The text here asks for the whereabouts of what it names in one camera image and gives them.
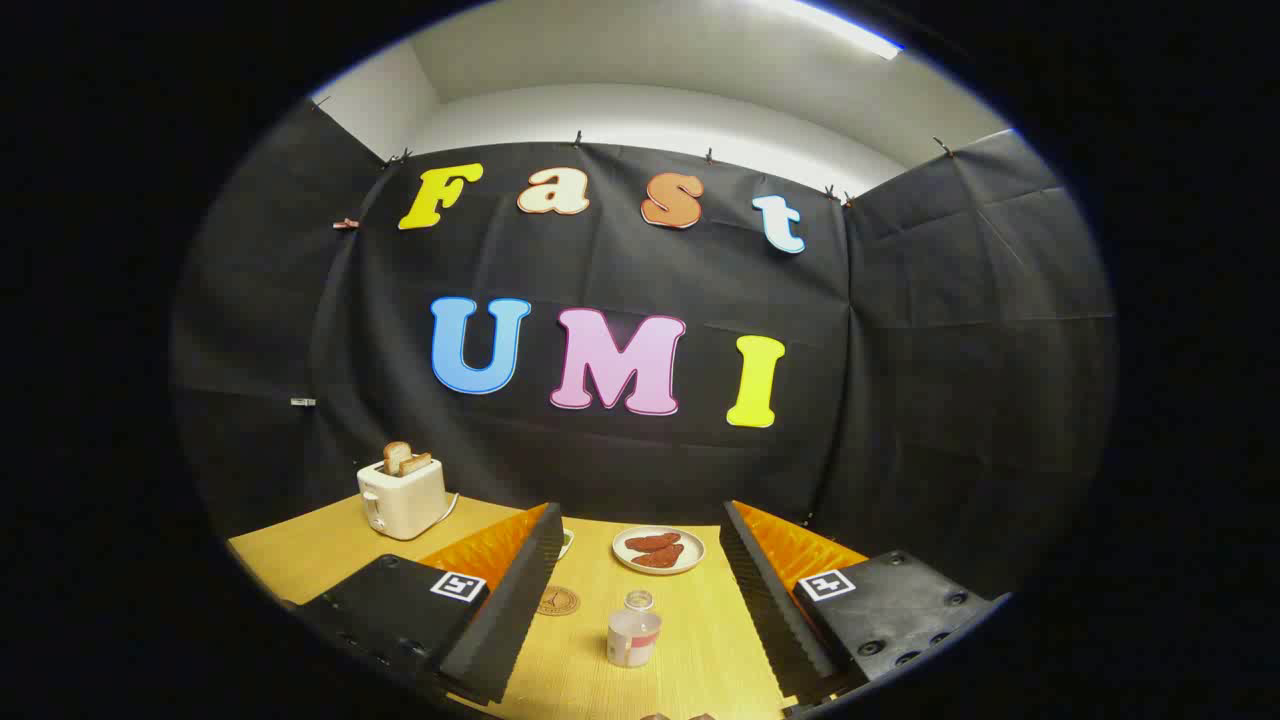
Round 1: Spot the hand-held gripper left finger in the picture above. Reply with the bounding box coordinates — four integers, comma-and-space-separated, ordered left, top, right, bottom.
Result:
285, 502, 566, 706

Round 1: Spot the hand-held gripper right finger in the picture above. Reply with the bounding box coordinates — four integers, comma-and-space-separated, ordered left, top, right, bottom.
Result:
720, 500, 1011, 706

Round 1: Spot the clear juice bottle red label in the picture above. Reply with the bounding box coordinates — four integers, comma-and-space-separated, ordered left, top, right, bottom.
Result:
607, 590, 663, 669

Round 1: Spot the white round plate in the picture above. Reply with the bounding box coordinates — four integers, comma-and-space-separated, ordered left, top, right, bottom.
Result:
612, 526, 707, 576

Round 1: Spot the cream toaster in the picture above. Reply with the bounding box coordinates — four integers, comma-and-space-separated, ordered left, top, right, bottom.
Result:
357, 458, 448, 541

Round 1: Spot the black backdrop cloth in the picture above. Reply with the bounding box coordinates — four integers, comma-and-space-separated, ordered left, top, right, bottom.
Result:
170, 100, 1116, 601

